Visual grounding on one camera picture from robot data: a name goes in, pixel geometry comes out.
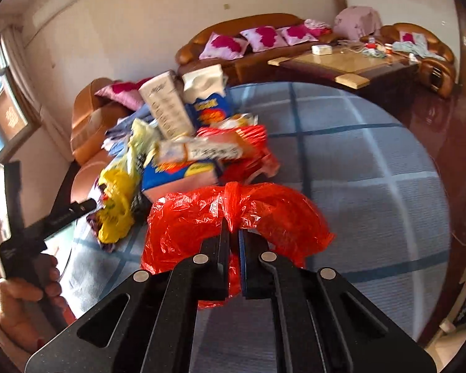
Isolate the pale pink draped cloth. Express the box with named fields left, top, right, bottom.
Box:
left=333, top=6, right=383, bottom=41

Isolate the small pink floral pillow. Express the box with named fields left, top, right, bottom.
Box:
left=305, top=19, right=332, bottom=37

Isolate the brown leather chaise sofa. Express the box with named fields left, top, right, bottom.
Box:
left=70, top=78, right=152, bottom=203

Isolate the white air conditioner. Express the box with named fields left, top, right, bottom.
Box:
left=33, top=0, right=84, bottom=24

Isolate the long brown leather sofa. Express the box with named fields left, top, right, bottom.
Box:
left=176, top=13, right=344, bottom=82

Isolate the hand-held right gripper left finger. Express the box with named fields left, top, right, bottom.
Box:
left=25, top=221, right=234, bottom=373

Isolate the tall white blue carton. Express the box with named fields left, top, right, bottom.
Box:
left=139, top=71, right=197, bottom=140

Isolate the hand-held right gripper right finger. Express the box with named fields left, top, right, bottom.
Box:
left=238, top=230, right=437, bottom=373

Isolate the red striped snack packet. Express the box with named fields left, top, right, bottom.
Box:
left=197, top=124, right=281, bottom=184

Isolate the brown leather armchair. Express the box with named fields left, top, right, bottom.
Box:
left=378, top=22, right=457, bottom=99

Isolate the window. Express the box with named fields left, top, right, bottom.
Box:
left=0, top=39, right=41, bottom=175

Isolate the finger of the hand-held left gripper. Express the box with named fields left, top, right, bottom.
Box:
left=23, top=198, right=98, bottom=242

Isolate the small blue white carton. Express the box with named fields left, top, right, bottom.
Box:
left=182, top=65, right=234, bottom=133

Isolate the blue plaid tablecloth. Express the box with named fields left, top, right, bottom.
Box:
left=58, top=81, right=451, bottom=373

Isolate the red plastic bag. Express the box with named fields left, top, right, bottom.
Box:
left=141, top=182, right=336, bottom=311

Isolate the light blue cloth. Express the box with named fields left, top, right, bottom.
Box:
left=392, top=31, right=432, bottom=59

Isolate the folded plaid cloths stack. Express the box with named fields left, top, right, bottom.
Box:
left=103, top=113, right=156, bottom=156

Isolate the clear labelled food packet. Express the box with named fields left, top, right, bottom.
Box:
left=156, top=134, right=251, bottom=164

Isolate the person's left hand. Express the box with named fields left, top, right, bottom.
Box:
left=0, top=254, right=68, bottom=354

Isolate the yellow plastic bag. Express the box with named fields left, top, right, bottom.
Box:
left=97, top=118, right=162, bottom=243

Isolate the beige curtain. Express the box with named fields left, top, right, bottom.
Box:
left=0, top=27, right=43, bottom=125

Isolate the blue orange snack packet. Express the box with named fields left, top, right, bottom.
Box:
left=142, top=159, right=225, bottom=205

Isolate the wooden coffee table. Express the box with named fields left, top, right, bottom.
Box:
left=267, top=48, right=420, bottom=105

